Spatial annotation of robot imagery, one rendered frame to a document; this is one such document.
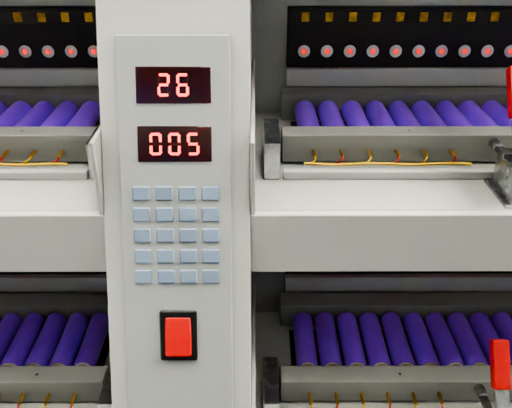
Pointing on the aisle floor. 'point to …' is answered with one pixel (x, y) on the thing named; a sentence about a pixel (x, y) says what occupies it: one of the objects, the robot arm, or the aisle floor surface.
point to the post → (184, 8)
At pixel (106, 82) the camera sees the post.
